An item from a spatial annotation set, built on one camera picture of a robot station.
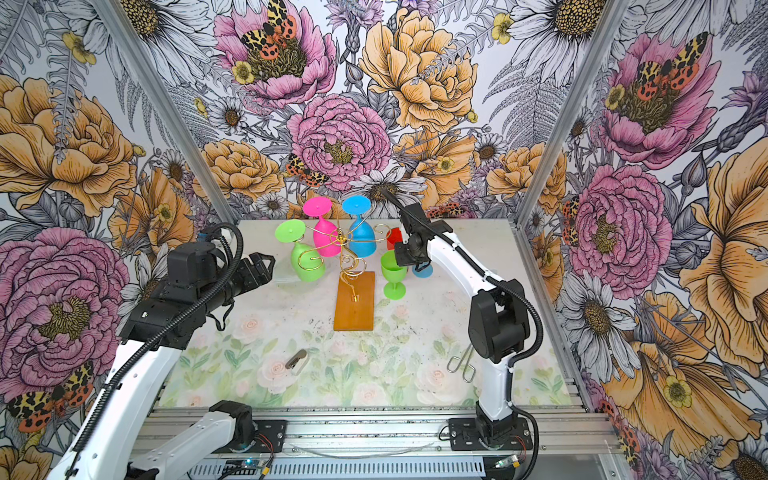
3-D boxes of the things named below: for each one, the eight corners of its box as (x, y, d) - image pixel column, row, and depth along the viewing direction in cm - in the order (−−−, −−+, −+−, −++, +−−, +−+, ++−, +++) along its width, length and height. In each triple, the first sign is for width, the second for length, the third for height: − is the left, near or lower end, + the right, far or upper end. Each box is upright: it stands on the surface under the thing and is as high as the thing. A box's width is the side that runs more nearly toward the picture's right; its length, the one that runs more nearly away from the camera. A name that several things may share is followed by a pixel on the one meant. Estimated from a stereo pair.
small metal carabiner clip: (284, 370, 87) (282, 367, 85) (299, 349, 91) (297, 346, 89) (296, 376, 86) (294, 373, 84) (310, 354, 90) (308, 351, 88)
